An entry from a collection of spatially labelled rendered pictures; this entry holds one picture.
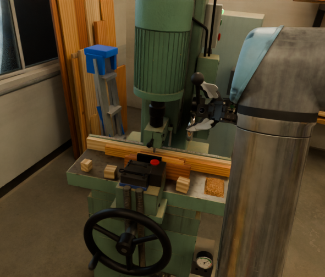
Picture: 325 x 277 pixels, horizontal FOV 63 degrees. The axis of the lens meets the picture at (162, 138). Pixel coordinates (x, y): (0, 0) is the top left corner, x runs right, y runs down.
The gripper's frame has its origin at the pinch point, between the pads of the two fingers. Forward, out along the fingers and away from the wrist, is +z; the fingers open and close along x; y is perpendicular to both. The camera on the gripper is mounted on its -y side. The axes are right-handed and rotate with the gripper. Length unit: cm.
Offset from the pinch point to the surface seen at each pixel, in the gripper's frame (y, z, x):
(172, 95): -9.1, 0.3, -2.6
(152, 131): -19.3, -0.2, 10.5
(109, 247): -37, 2, 63
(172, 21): -1.9, 8.9, -22.0
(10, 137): -166, 38, 37
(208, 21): -21.2, -18.2, -35.4
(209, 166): -12.0, -23.3, 20.5
